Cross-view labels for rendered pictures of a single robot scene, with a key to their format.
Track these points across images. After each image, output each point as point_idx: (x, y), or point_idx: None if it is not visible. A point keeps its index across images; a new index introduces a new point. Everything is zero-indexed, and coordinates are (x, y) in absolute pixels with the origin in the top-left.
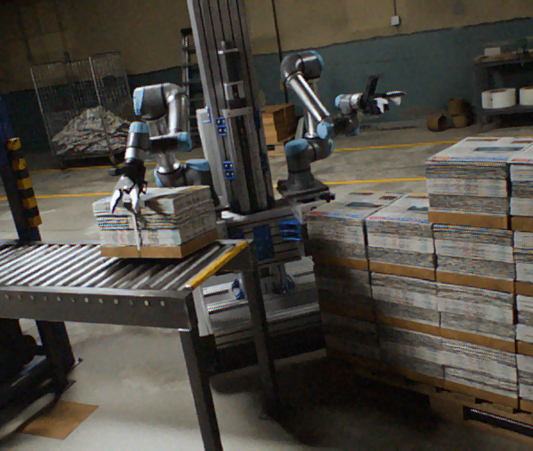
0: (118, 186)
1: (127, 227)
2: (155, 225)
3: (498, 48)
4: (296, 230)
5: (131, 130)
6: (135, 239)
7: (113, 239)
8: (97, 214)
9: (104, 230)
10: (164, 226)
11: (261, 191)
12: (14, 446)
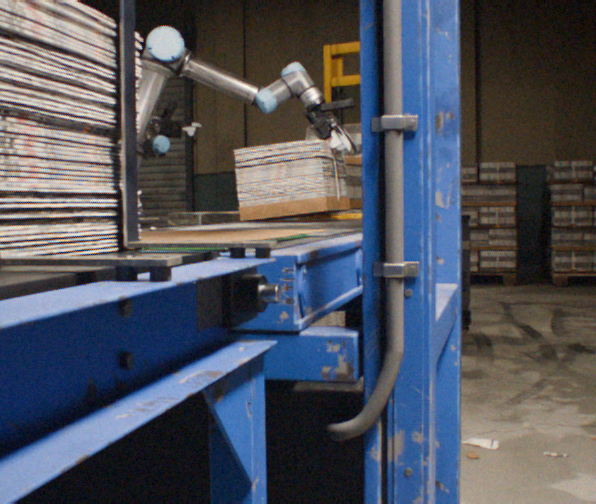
0: (337, 123)
1: (332, 174)
2: (340, 173)
3: None
4: None
5: (303, 69)
6: (334, 188)
7: (327, 187)
8: (323, 154)
9: (324, 175)
10: (343, 175)
11: None
12: None
